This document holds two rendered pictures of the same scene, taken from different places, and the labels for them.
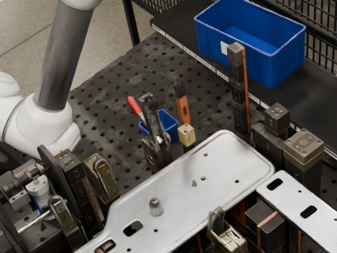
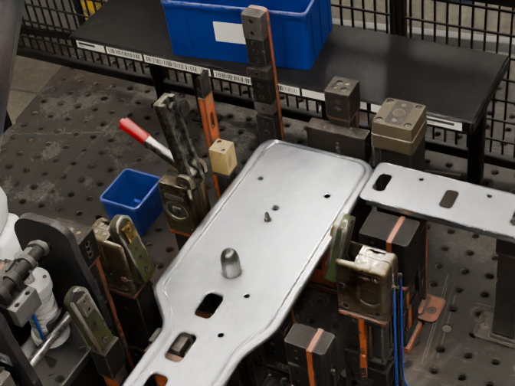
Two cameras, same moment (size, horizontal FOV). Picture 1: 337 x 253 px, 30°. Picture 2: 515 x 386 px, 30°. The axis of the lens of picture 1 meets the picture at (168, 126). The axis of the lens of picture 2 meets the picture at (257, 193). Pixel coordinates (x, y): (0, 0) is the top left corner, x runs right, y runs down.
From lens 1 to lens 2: 0.55 m
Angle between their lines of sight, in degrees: 20
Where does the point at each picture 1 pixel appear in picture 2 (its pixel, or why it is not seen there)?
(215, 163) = (281, 184)
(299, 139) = (390, 111)
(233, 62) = (256, 36)
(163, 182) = (219, 231)
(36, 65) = not seen: outside the picture
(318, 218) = (466, 201)
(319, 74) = (362, 35)
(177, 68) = (109, 118)
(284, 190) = (399, 184)
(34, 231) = (39, 371)
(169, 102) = (122, 165)
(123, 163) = not seen: hidden behind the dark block
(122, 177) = not seen: hidden behind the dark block
